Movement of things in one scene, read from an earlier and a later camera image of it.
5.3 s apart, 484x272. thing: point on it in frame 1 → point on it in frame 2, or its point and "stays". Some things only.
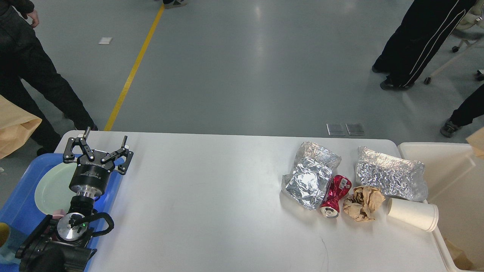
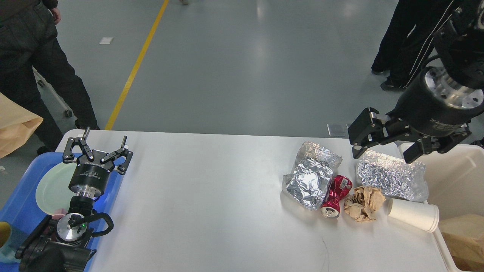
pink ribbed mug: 58,214 stays
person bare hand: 33,14 → 56,14
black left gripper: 90,178 stays
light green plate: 52,192 stays
